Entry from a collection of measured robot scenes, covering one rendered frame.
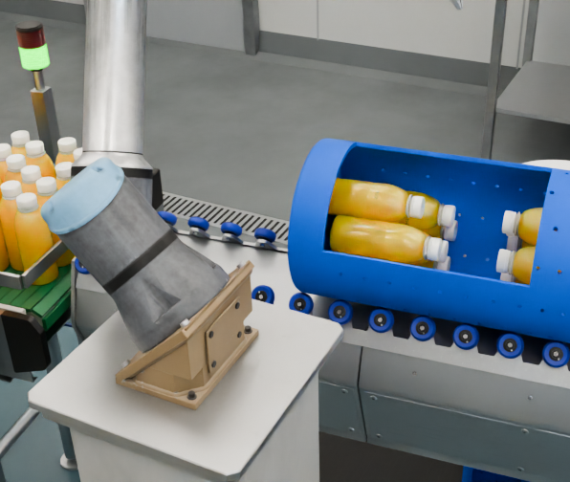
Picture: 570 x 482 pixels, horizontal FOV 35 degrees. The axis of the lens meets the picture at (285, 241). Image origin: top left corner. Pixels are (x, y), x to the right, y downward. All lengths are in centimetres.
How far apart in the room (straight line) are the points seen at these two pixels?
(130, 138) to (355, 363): 62
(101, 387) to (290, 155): 317
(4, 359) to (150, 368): 79
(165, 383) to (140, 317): 9
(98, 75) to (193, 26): 438
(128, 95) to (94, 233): 25
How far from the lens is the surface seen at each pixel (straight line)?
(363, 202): 158
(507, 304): 149
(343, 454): 251
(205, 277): 115
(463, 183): 170
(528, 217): 155
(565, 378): 160
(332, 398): 175
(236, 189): 403
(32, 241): 185
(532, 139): 455
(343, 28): 525
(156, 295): 114
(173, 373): 116
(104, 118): 130
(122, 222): 114
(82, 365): 127
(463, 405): 164
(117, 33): 132
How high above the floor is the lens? 194
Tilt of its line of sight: 32 degrees down
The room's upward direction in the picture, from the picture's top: 2 degrees counter-clockwise
